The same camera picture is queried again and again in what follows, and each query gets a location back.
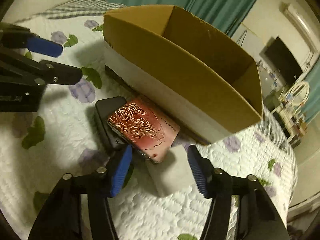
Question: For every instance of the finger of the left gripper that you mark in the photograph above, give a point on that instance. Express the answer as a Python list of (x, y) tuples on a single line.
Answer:
[(45, 47), (60, 74)]

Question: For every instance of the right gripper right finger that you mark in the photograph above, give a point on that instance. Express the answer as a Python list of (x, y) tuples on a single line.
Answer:
[(202, 170)]

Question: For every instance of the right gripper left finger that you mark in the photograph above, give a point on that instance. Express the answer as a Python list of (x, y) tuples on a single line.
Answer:
[(120, 165)]

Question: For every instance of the pink rose patterned case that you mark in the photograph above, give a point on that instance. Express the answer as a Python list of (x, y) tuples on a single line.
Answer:
[(141, 123)]

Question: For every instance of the white square charger box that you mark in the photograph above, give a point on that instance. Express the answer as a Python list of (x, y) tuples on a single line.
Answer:
[(173, 174)]

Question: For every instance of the black power bank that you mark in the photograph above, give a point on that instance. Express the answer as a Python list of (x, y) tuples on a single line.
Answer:
[(103, 109)]

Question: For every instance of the grey checkered bed sheet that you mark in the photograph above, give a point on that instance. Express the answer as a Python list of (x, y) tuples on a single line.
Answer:
[(75, 8)]

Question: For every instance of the white floral quilt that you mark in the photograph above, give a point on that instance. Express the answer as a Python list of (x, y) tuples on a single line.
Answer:
[(38, 148)]

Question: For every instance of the brown cardboard box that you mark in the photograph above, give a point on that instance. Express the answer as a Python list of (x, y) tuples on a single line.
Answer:
[(191, 70)]

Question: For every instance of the white dressing table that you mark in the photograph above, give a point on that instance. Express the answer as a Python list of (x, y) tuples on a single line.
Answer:
[(292, 121)]

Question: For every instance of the oval vanity mirror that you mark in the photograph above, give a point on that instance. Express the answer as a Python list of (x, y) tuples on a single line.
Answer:
[(299, 93)]

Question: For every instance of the teal curtain right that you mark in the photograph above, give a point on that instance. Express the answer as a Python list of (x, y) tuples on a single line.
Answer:
[(311, 107)]

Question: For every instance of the white air conditioner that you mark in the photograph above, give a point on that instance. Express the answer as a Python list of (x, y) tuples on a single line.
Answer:
[(302, 27)]

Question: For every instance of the black wall television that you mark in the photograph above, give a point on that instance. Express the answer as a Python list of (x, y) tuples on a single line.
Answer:
[(284, 61)]

